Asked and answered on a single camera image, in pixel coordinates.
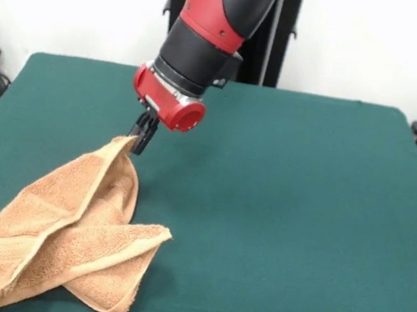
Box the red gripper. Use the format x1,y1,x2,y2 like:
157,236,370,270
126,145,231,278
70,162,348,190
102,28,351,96
122,61,212,165

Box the tan terry towel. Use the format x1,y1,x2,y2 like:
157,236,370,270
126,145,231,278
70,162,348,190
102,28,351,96
0,117,187,312

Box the dark green table cloth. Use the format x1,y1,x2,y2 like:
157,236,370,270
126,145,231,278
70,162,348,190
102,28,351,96
0,45,417,312

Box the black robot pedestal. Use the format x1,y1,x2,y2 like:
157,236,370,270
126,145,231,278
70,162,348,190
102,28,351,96
153,0,305,91

